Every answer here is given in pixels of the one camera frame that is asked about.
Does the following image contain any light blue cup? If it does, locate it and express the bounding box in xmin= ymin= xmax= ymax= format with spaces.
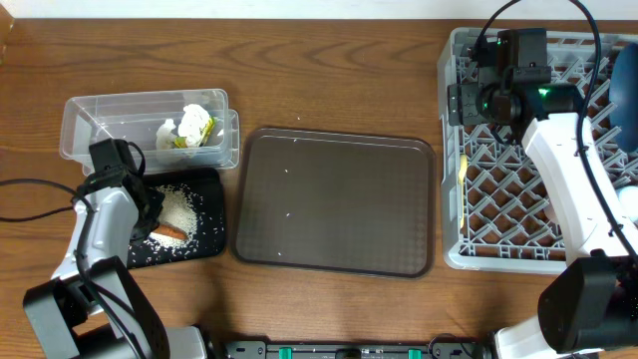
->
xmin=616 ymin=185 xmax=638 ymax=223

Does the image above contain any white rice pile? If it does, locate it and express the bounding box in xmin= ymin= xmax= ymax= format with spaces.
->
xmin=129 ymin=181 xmax=223 ymax=263

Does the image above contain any yellow green snack wrapper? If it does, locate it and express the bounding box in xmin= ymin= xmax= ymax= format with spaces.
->
xmin=172 ymin=117 xmax=216 ymax=149

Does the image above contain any white crumpled paper in bin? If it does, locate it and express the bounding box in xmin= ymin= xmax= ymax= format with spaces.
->
xmin=156 ymin=119 xmax=187 ymax=163

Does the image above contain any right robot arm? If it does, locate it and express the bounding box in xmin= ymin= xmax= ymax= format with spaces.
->
xmin=438 ymin=25 xmax=637 ymax=358

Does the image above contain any yellow plastic spoon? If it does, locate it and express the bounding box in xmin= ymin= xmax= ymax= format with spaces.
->
xmin=458 ymin=154 xmax=469 ymax=228

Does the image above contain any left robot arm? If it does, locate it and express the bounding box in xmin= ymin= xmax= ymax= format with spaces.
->
xmin=23 ymin=139 xmax=169 ymax=358

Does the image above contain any dark blue plate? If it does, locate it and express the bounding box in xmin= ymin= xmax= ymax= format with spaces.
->
xmin=609 ymin=43 xmax=637 ymax=153

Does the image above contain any brown serving tray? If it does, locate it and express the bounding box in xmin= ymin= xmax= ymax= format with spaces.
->
xmin=229 ymin=128 xmax=437 ymax=279

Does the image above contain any black bin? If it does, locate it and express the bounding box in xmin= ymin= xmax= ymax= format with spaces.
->
xmin=82 ymin=167 xmax=228 ymax=273

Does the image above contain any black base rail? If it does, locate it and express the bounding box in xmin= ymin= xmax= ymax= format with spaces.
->
xmin=220 ymin=335 xmax=496 ymax=359

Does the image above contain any grey dishwasher rack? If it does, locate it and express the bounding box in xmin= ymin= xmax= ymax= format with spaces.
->
xmin=437 ymin=27 xmax=637 ymax=275

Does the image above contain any pink and white cup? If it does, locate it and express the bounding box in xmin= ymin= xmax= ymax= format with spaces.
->
xmin=543 ymin=203 xmax=559 ymax=224

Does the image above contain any clear plastic bin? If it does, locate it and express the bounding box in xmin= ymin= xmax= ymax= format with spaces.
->
xmin=60 ymin=89 xmax=240 ymax=176

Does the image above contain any white tissue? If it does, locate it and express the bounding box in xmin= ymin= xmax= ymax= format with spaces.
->
xmin=177 ymin=104 xmax=211 ymax=141

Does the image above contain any orange carrot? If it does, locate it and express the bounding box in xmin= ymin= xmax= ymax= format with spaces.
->
xmin=153 ymin=223 xmax=188 ymax=241

